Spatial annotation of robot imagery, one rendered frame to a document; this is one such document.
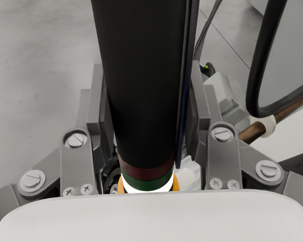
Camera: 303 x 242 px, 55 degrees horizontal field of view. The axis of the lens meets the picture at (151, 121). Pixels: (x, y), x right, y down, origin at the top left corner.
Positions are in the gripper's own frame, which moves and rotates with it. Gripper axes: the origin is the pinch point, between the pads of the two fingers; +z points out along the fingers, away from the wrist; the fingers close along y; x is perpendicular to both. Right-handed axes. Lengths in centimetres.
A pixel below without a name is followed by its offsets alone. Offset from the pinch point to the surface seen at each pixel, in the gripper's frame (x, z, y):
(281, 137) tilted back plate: -34.2, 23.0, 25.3
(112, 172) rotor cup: -26.9, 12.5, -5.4
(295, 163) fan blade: -15.6, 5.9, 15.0
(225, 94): -32.6, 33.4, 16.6
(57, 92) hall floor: -150, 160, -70
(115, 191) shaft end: -26.3, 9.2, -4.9
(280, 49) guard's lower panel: -82, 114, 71
